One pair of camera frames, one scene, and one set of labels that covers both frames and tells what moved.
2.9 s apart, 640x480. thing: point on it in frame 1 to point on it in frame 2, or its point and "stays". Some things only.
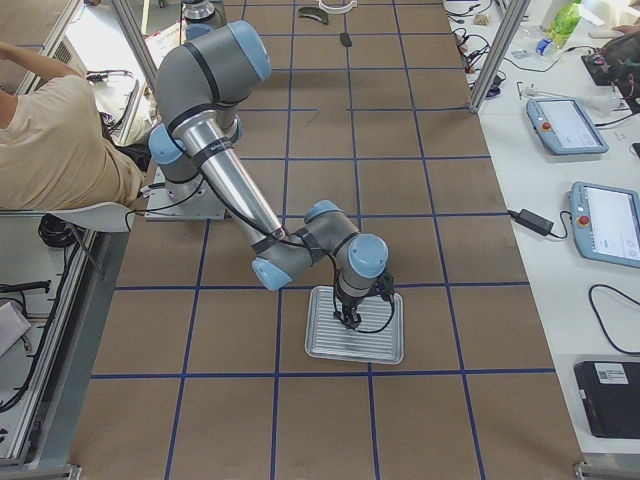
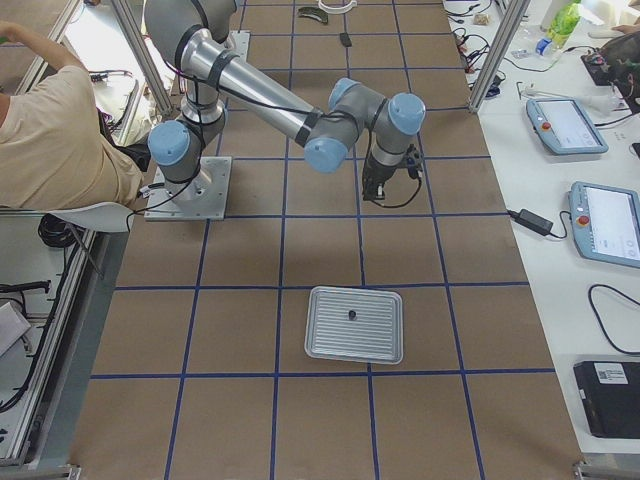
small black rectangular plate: x=345 y=39 stays
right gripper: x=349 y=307 to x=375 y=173
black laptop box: x=610 y=391 stays
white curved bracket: x=330 y=9 stays
